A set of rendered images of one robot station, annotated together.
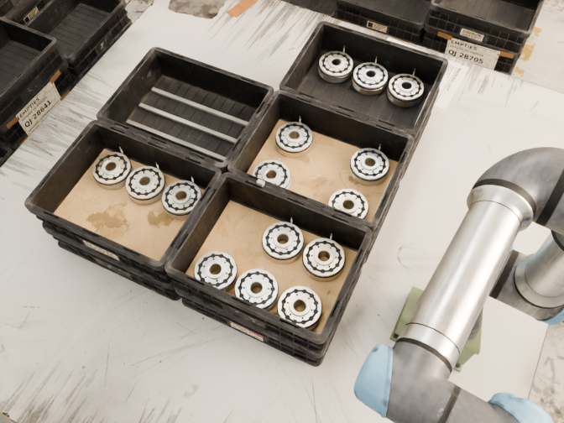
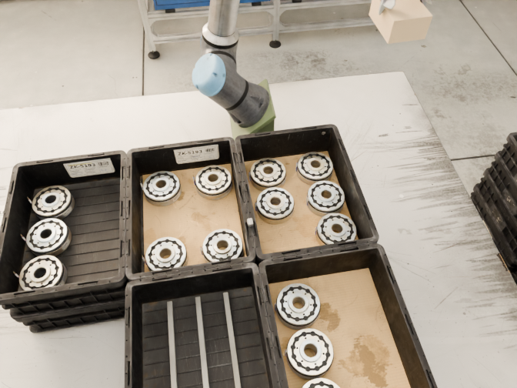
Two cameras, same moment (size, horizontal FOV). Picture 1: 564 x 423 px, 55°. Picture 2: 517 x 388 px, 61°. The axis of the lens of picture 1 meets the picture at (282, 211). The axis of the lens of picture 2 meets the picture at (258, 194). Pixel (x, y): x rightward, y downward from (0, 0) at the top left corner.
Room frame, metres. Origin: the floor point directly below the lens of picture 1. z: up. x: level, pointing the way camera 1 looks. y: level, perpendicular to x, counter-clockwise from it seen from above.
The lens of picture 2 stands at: (1.06, 0.51, 1.83)
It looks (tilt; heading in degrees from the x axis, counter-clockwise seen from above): 54 degrees down; 233
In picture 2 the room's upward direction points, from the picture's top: straight up
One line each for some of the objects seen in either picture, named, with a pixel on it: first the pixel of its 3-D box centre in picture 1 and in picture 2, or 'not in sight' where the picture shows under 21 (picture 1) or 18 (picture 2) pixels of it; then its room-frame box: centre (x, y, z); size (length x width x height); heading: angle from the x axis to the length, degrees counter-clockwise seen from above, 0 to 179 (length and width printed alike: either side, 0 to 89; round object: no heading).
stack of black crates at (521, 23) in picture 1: (473, 39); not in sight; (1.81, -0.86, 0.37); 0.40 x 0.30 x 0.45; 61
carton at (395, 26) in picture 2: not in sight; (398, 15); (-0.02, -0.21, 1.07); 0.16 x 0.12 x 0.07; 65
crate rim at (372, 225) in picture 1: (321, 155); (186, 202); (0.82, -0.11, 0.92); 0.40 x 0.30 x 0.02; 63
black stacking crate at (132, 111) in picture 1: (190, 117); (203, 369); (1.01, 0.25, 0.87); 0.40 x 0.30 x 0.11; 63
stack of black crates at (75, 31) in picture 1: (83, 48); not in sight; (1.90, 0.86, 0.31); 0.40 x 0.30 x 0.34; 151
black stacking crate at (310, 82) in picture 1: (362, 89); (72, 229); (1.09, -0.24, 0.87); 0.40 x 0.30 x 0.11; 63
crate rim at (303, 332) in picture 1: (269, 251); (301, 186); (0.56, 0.03, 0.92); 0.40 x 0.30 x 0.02; 63
